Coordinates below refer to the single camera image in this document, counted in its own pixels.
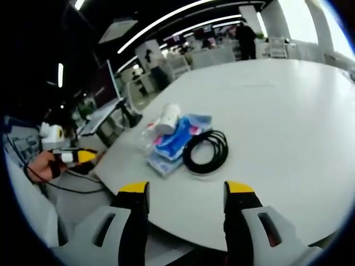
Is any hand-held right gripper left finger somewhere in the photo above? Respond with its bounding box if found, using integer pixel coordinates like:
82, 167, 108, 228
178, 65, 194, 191
51, 181, 151, 266

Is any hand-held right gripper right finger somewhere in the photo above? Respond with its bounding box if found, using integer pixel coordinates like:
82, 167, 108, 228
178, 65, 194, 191
223, 180, 324, 266

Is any clear plastic bag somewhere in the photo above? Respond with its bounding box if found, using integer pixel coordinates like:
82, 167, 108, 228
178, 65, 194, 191
138, 121, 165, 152

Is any pale blue printed packet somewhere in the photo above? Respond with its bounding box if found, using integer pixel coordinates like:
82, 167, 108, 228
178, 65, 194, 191
146, 154, 184, 178

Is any blue plastic packet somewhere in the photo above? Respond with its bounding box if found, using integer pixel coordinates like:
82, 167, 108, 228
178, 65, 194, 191
153, 116, 195, 162

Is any white cup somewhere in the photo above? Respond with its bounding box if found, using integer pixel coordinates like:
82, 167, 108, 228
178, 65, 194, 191
153, 103, 182, 135

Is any light blue packet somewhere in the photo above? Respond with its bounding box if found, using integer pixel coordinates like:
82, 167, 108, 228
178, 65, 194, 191
181, 112, 214, 137

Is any person's left hand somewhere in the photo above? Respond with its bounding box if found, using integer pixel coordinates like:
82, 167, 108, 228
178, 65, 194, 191
27, 151, 70, 183

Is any green potted plant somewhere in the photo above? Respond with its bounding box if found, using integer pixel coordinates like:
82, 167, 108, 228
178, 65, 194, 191
77, 101, 97, 122

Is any grey office desk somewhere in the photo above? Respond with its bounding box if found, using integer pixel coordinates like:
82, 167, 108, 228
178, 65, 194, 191
78, 97, 131, 148

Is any black office chair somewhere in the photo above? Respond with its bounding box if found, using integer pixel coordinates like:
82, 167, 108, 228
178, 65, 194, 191
119, 100, 144, 129

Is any white round table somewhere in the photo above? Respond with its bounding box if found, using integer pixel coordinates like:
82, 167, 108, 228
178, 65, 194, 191
93, 58, 355, 252

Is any long ceiling light strip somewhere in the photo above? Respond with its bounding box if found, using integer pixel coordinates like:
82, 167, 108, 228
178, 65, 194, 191
116, 0, 217, 55

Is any white slatted chair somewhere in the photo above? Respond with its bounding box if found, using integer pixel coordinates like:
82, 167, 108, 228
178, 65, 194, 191
268, 36, 288, 59

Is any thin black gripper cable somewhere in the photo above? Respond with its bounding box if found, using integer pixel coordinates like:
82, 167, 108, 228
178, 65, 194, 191
23, 163, 108, 194

